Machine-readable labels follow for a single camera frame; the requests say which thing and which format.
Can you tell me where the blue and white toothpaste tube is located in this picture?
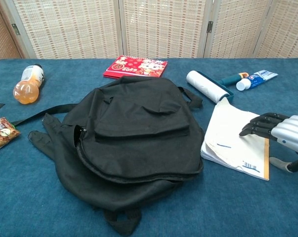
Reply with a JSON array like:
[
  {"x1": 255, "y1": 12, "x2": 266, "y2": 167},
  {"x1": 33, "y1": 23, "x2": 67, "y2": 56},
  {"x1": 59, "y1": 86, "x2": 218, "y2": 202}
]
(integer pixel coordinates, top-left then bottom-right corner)
[{"x1": 236, "y1": 70, "x2": 279, "y2": 91}]

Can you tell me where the woven folding screen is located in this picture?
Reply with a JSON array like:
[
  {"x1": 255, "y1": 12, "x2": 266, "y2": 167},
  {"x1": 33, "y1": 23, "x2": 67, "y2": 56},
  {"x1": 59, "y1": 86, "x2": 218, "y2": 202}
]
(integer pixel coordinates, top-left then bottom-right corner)
[{"x1": 0, "y1": 0, "x2": 298, "y2": 59}]

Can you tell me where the orange drink bottle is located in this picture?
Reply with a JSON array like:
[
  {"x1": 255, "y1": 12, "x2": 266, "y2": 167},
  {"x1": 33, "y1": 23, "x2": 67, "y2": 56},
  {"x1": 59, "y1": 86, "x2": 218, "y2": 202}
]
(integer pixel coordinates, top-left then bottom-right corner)
[{"x1": 12, "y1": 63, "x2": 45, "y2": 105}]

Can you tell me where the right silver and black robot hand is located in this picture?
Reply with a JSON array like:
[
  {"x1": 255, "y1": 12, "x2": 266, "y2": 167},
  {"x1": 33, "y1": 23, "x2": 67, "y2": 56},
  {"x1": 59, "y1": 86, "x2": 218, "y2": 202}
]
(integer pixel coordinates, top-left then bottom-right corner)
[{"x1": 239, "y1": 112, "x2": 298, "y2": 173}]

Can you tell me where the red desk calendar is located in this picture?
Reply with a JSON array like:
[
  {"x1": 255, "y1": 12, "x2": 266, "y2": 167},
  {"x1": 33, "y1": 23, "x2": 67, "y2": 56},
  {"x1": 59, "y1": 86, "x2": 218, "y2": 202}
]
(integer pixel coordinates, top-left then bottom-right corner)
[{"x1": 103, "y1": 55, "x2": 169, "y2": 79}]

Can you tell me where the white paper notebook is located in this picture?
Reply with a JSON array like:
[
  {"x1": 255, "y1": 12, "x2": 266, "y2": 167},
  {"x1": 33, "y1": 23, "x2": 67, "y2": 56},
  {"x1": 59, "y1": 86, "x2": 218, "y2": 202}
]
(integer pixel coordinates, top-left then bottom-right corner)
[{"x1": 200, "y1": 96, "x2": 270, "y2": 181}]

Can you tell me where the black fabric backpack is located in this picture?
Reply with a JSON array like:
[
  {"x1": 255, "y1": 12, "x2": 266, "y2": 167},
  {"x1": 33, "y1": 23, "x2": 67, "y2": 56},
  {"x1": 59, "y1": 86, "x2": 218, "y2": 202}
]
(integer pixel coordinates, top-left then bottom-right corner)
[{"x1": 0, "y1": 75, "x2": 205, "y2": 236}]

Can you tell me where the blue table cover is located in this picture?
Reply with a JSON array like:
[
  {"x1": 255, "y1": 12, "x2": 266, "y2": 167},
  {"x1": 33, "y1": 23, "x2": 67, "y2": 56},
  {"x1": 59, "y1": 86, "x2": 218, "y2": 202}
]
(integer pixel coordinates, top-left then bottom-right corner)
[{"x1": 0, "y1": 58, "x2": 298, "y2": 237}]

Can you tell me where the teal lint roller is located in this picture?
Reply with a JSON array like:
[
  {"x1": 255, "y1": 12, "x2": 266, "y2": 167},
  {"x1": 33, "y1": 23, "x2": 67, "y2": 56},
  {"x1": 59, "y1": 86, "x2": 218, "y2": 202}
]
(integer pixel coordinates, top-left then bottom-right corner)
[{"x1": 185, "y1": 70, "x2": 250, "y2": 104}]

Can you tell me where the green and orange snack bag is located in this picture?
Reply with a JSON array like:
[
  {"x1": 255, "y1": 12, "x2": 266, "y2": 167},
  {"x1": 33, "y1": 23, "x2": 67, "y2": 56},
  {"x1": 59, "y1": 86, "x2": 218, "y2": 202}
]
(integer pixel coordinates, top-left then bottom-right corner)
[{"x1": 0, "y1": 117, "x2": 21, "y2": 156}]

